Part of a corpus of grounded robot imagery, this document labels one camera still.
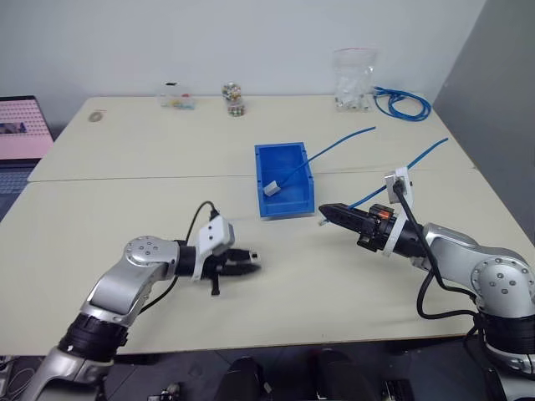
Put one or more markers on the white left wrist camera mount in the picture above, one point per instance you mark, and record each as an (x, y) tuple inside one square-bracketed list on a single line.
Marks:
[(213, 236)]

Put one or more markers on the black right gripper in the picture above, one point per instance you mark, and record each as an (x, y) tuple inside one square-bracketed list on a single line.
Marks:
[(374, 229)]

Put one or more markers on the white coupler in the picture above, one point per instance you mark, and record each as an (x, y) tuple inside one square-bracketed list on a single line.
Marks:
[(271, 188)]

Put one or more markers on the dark rounded shape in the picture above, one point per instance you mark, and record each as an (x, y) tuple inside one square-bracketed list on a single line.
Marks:
[(242, 380)]

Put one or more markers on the clear box of colourful items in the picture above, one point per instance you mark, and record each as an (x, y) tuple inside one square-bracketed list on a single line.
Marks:
[(177, 99)]

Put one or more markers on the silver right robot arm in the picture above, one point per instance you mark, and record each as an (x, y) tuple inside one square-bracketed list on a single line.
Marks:
[(501, 275)]

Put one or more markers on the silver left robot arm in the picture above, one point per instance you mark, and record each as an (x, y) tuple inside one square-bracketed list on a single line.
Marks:
[(113, 288)]

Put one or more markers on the glass jar of colourful beads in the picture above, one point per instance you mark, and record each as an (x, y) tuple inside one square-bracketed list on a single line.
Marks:
[(234, 100)]

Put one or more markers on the blue plastic bin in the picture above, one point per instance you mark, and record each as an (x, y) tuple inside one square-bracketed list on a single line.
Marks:
[(288, 200)]

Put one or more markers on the round clear tape roll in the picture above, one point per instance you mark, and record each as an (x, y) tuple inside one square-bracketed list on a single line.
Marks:
[(96, 116)]

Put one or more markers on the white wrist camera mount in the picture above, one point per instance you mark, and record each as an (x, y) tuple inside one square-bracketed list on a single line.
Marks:
[(405, 193), (213, 236)]

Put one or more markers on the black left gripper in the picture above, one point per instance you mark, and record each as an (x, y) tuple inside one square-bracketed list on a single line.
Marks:
[(213, 271)]

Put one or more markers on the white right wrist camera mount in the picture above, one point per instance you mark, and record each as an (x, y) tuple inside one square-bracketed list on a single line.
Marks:
[(405, 193)]

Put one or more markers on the open laptop with pink screen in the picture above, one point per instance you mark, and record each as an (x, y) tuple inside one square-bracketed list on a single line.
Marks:
[(21, 133)]

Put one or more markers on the plastic bag of white couplers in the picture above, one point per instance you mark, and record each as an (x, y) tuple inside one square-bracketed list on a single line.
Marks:
[(353, 83)]

